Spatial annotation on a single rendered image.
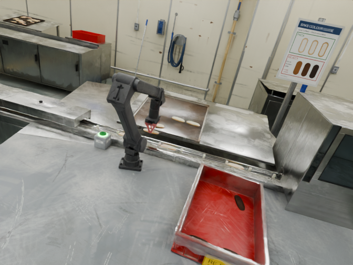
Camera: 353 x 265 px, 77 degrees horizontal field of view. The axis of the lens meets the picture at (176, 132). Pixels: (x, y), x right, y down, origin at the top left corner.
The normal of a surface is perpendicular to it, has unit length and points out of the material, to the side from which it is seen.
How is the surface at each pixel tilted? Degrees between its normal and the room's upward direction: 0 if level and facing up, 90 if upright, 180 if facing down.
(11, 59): 90
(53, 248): 0
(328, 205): 89
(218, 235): 0
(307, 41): 90
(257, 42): 90
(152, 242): 0
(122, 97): 55
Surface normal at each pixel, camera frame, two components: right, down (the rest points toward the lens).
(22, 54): -0.22, 0.41
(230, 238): 0.18, -0.87
